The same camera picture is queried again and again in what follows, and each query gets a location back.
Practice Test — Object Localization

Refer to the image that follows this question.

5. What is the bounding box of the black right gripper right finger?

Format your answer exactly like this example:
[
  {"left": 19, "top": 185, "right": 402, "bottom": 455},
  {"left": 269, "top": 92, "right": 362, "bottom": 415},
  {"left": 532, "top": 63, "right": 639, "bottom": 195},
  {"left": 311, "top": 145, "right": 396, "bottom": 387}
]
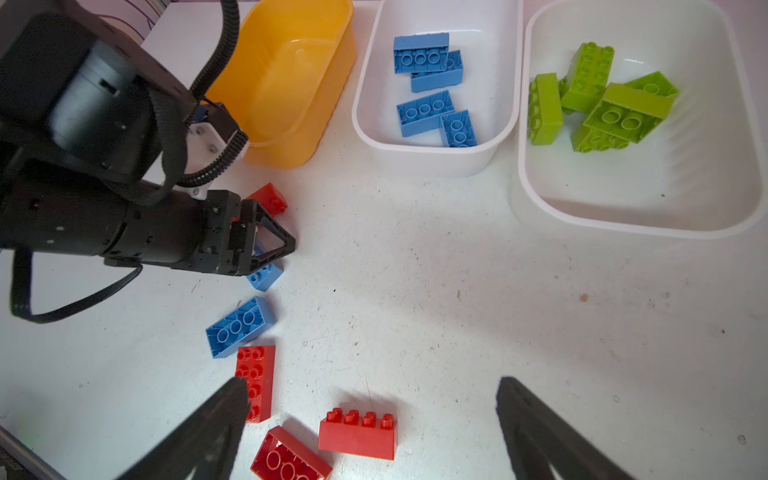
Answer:
[{"left": 496, "top": 377, "right": 631, "bottom": 479}]

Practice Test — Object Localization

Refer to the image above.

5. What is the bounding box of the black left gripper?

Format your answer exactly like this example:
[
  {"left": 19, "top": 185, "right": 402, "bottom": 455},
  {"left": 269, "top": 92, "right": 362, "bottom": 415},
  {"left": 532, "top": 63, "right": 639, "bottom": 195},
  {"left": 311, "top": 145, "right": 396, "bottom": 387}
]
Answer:
[{"left": 125, "top": 190, "right": 296, "bottom": 276}]

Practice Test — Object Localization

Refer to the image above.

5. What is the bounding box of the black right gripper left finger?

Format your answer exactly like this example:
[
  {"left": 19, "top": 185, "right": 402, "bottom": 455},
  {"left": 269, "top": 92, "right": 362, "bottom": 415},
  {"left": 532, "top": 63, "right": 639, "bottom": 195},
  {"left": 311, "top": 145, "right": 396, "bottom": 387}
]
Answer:
[{"left": 121, "top": 377, "right": 250, "bottom": 479}]

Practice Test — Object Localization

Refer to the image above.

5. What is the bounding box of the red lego brick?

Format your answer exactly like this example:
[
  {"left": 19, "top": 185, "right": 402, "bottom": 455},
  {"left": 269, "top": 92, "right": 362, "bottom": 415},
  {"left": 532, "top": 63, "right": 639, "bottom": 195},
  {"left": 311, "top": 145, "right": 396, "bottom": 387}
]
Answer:
[
  {"left": 247, "top": 183, "right": 288, "bottom": 217},
  {"left": 235, "top": 346, "right": 276, "bottom": 423},
  {"left": 318, "top": 408, "right": 398, "bottom": 461},
  {"left": 250, "top": 426, "right": 333, "bottom": 480}
]

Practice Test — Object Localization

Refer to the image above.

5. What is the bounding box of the blue lego brick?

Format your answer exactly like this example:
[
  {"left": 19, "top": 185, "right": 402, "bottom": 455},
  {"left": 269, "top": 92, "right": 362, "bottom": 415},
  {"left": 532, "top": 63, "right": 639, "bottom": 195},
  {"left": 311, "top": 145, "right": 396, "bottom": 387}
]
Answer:
[
  {"left": 397, "top": 90, "right": 455, "bottom": 137},
  {"left": 247, "top": 263, "right": 283, "bottom": 292},
  {"left": 393, "top": 32, "right": 450, "bottom": 74},
  {"left": 410, "top": 50, "right": 464, "bottom": 93},
  {"left": 206, "top": 296, "right": 275, "bottom": 359},
  {"left": 439, "top": 110, "right": 478, "bottom": 148}
]

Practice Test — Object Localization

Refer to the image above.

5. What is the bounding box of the green lego brick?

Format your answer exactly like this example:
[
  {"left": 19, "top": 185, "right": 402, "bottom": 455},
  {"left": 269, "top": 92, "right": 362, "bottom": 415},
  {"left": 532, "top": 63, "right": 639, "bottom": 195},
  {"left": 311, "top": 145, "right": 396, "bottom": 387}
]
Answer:
[
  {"left": 570, "top": 125, "right": 630, "bottom": 153},
  {"left": 559, "top": 42, "right": 615, "bottom": 114},
  {"left": 625, "top": 71, "right": 680, "bottom": 99},
  {"left": 583, "top": 83, "right": 674, "bottom": 144},
  {"left": 527, "top": 73, "right": 564, "bottom": 146}
]

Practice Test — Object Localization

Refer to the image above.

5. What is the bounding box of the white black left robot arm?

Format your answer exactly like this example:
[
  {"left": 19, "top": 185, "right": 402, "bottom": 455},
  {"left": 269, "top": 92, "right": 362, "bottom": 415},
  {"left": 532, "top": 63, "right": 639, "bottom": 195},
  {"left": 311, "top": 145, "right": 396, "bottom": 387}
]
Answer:
[{"left": 1, "top": 1, "right": 296, "bottom": 324}]

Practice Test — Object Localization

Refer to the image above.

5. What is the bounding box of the yellow plastic bin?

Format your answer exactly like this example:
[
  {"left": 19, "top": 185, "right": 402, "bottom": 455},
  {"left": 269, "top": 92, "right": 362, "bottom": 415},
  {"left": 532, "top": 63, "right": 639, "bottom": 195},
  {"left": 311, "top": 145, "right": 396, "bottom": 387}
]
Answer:
[{"left": 207, "top": 0, "right": 356, "bottom": 169}]

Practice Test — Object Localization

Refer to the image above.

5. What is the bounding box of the white middle plastic bin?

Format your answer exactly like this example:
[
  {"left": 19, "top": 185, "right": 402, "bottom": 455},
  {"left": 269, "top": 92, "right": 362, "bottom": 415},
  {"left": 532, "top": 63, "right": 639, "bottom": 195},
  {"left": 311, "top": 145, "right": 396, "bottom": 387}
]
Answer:
[{"left": 352, "top": 1, "right": 523, "bottom": 177}]

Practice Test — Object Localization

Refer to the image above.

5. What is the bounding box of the white plastic bin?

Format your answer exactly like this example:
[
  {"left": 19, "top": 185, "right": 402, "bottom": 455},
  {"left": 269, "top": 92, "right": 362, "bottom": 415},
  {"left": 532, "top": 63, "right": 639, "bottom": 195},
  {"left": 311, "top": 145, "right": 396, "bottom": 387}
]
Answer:
[
  {"left": 511, "top": 1, "right": 767, "bottom": 241},
  {"left": 352, "top": 1, "right": 523, "bottom": 177}
]

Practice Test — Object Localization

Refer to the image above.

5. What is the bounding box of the white right plastic bin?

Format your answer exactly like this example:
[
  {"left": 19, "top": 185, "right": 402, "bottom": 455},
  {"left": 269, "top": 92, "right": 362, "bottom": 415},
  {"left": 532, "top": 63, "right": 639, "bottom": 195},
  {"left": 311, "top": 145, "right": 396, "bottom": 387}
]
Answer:
[{"left": 511, "top": 1, "right": 767, "bottom": 241}]

